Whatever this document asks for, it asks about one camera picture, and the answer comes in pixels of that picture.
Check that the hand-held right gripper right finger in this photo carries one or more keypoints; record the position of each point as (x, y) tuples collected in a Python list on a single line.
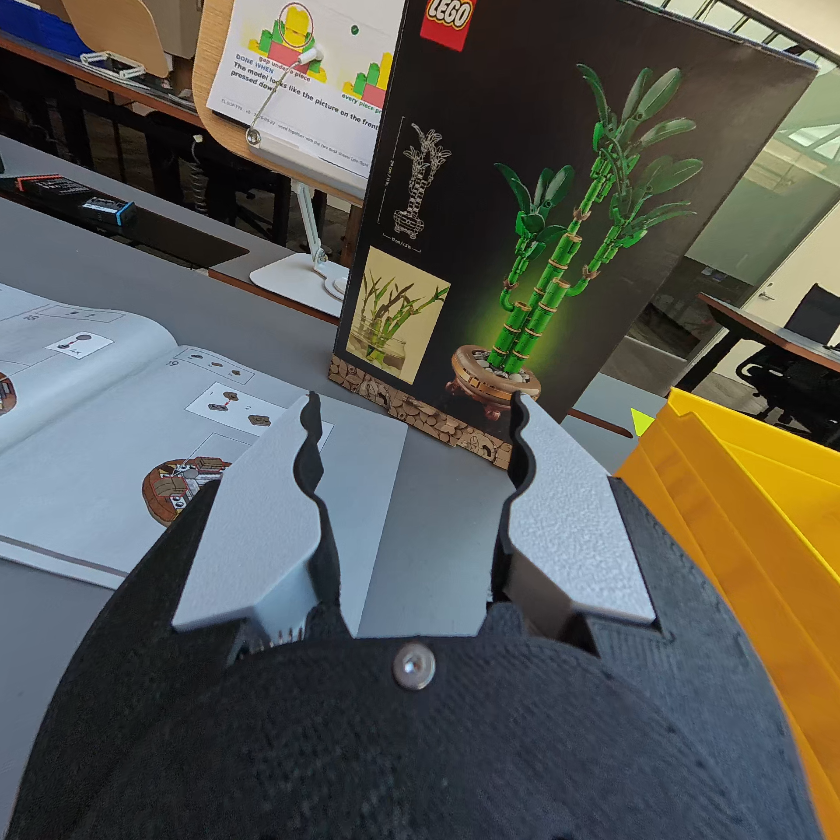
[(577, 538)]

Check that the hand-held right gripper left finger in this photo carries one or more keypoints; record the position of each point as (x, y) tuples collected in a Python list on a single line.
[(256, 538)]

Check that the lego instruction booklet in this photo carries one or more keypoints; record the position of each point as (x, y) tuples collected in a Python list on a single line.
[(98, 426)]

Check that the black lego box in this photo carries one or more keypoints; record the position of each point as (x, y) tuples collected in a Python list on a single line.
[(525, 131)]

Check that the yellow green tape mark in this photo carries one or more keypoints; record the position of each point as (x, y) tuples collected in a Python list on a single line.
[(642, 423)]

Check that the yellow plastic bin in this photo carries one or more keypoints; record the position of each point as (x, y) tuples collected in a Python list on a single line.
[(754, 525)]

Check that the black office chair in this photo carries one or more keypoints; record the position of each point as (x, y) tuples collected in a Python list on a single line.
[(787, 380)]

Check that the wooden top office desk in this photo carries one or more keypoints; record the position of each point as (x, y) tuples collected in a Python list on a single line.
[(754, 325)]

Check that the black flat box blue label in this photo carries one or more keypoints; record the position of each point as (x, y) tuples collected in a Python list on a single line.
[(59, 197)]

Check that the instruction sheet on stand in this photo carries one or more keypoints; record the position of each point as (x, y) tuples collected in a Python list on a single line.
[(210, 65)]

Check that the blue plastic bin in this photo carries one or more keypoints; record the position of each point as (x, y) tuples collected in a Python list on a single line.
[(46, 26)]

